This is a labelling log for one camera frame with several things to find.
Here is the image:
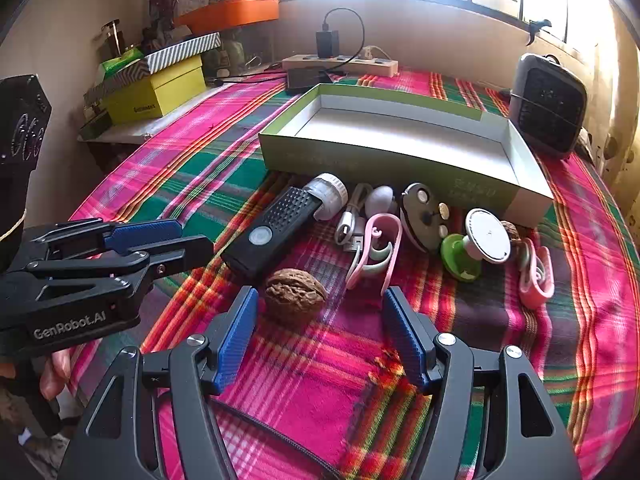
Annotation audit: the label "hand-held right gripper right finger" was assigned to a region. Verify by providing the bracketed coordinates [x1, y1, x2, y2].
[381, 286, 583, 480]

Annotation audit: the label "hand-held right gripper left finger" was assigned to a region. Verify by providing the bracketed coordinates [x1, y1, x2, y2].
[57, 286, 261, 480]

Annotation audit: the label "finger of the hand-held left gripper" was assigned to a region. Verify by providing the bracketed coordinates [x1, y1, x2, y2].
[29, 235, 216, 282]
[22, 218, 184, 257]

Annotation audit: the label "brown walnut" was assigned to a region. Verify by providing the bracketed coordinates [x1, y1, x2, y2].
[264, 268, 328, 318]
[500, 220, 523, 248]

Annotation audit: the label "black textured handheld device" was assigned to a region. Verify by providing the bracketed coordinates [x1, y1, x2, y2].
[220, 185, 321, 281]

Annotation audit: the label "pink plastic clip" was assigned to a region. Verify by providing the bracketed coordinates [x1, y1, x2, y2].
[345, 213, 403, 291]
[517, 240, 555, 309]

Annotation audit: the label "round black gadget with buttons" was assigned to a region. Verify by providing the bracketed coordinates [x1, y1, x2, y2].
[398, 182, 451, 253]

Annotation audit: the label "green and white spool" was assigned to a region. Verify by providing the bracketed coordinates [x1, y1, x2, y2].
[440, 208, 512, 282]

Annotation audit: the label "white usb cable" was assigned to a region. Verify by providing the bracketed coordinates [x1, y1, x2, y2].
[334, 182, 373, 256]

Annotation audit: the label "white egg-shaped object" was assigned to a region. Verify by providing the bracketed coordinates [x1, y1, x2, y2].
[364, 185, 398, 218]

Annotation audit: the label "small clear jar white lid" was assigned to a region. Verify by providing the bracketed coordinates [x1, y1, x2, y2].
[302, 172, 349, 221]

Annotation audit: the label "green and white cardboard box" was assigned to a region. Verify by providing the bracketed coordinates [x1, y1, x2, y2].
[258, 83, 554, 228]

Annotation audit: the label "person's left hand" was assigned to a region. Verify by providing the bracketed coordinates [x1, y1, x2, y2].
[0, 347, 72, 403]

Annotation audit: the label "pink plaid blanket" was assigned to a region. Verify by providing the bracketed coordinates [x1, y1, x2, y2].
[67, 67, 640, 480]

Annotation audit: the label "yellow cardboard box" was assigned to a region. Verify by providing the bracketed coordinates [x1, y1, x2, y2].
[102, 55, 207, 126]

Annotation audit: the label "green packet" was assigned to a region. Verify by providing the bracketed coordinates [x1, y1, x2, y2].
[99, 47, 146, 76]

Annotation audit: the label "grey striped box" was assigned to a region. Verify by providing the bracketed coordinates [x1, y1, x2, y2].
[82, 32, 222, 103]

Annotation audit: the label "metal jar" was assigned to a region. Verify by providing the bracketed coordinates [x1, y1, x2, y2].
[97, 19, 123, 61]

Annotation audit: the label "black phone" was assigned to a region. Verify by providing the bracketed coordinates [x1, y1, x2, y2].
[286, 67, 333, 93]

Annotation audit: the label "clear glass tank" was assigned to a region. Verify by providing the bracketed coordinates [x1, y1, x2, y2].
[220, 25, 281, 71]

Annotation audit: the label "orange plastic tray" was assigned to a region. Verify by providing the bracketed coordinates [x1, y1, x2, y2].
[175, 0, 280, 36]

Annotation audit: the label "white power strip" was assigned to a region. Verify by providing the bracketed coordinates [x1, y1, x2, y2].
[281, 55, 399, 78]

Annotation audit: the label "black charger adapter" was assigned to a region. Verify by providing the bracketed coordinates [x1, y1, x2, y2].
[315, 22, 341, 59]

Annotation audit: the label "grey portable heater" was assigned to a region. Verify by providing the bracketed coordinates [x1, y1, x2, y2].
[508, 52, 588, 158]

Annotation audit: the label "heart print curtain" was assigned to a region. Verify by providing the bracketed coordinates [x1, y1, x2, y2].
[585, 0, 640, 201]

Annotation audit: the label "black window latch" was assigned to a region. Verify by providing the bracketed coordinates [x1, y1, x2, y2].
[525, 19, 553, 46]

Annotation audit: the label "thin black cable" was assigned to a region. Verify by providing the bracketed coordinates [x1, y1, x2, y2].
[205, 62, 288, 86]

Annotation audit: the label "black charging cable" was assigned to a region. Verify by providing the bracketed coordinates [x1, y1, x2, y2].
[325, 7, 366, 68]

